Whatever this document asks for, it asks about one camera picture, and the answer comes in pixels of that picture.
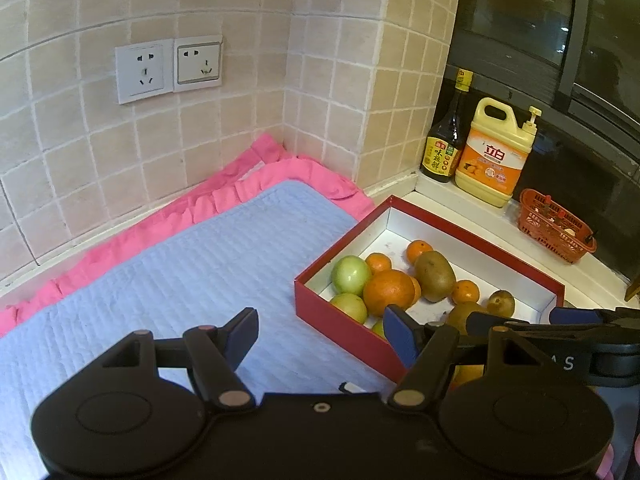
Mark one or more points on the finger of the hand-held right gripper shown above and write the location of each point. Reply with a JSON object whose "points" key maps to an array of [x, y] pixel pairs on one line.
{"points": [[482, 321], [575, 315]]}

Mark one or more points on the dark soy sauce bottle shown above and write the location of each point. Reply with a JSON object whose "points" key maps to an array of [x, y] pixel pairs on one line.
{"points": [[445, 145]]}

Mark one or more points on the small white object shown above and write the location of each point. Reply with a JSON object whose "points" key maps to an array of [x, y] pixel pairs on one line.
{"points": [[352, 388]]}

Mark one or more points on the white five-hole wall socket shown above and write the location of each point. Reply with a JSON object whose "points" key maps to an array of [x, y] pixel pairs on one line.
{"points": [[145, 72]]}

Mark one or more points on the large orange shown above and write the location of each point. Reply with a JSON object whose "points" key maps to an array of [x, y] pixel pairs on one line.
{"points": [[389, 290], [465, 376]]}

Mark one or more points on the brown wooden object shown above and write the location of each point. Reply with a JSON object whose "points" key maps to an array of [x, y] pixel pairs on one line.
{"points": [[633, 290]]}

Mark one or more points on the red cardboard box white inside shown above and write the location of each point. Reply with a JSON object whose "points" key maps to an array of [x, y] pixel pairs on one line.
{"points": [[345, 332]]}

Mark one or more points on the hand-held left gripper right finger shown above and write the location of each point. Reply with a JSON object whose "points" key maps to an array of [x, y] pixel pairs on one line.
{"points": [[400, 332]]}

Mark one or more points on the blue quilted mat pink frill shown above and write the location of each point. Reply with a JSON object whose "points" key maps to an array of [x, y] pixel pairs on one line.
{"points": [[175, 285]]}

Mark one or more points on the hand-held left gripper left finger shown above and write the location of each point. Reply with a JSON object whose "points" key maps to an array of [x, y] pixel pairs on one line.
{"points": [[242, 335]]}

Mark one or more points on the orange plastic basket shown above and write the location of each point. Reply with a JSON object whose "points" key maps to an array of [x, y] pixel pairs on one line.
{"points": [[545, 240]]}

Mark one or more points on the dark window frame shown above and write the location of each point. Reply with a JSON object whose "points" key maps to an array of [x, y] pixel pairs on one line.
{"points": [[525, 10]]}

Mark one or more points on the green apple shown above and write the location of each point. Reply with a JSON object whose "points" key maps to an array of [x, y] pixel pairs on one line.
{"points": [[378, 330], [350, 307], [350, 274]]}

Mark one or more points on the yellow detergent jug with pump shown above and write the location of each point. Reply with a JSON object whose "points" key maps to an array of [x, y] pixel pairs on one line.
{"points": [[492, 170]]}

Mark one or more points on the small tangerine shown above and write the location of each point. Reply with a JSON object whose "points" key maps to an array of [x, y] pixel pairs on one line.
{"points": [[417, 251], [417, 290], [378, 262], [465, 291]]}

